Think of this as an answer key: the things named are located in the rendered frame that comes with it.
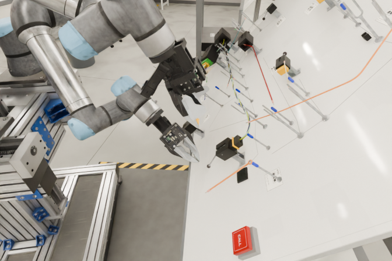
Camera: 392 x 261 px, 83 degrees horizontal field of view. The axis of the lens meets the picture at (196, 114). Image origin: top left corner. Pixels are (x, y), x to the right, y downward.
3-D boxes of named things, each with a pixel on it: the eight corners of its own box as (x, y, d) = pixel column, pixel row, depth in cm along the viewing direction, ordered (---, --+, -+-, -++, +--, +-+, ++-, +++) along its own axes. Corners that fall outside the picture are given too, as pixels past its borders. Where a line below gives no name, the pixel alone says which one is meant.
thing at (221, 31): (239, 37, 135) (221, 22, 131) (241, 49, 122) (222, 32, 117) (231, 45, 139) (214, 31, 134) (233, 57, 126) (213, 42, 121)
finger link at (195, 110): (212, 128, 53) (197, 93, 50) (191, 134, 55) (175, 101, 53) (214, 122, 56) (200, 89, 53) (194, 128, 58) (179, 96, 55)
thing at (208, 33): (199, 52, 151) (199, 42, 147) (200, 34, 179) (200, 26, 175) (247, 53, 150) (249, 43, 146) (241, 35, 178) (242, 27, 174)
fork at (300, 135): (304, 136, 56) (266, 106, 51) (298, 140, 57) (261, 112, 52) (302, 130, 57) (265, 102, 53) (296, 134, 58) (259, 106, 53)
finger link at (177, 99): (186, 117, 52) (170, 84, 50) (181, 119, 53) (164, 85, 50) (192, 110, 56) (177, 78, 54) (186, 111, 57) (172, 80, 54)
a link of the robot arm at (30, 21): (-17, -17, 59) (81, 140, 63) (30, -21, 65) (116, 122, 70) (-7, 9, 68) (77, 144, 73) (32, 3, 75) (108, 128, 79)
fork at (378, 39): (377, 43, 53) (343, 3, 48) (372, 41, 54) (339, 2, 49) (385, 37, 52) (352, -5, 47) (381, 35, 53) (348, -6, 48)
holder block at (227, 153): (225, 150, 73) (216, 145, 71) (237, 143, 69) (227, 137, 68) (224, 161, 70) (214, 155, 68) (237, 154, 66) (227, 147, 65)
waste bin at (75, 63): (69, 72, 355) (54, 32, 317) (67, 61, 387) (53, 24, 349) (99, 66, 372) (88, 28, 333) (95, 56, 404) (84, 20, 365)
